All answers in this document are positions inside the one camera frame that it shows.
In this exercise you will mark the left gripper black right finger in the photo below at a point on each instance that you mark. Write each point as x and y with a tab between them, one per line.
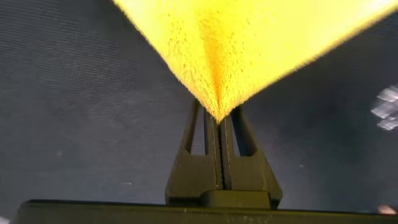
252	177

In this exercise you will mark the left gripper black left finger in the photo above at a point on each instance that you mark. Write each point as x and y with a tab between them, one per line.
192	174

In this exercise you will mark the yellow microfibre towel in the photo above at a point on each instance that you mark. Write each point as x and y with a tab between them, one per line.
248	46

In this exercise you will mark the shiny silver foil piece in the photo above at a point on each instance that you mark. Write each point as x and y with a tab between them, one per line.
387	107

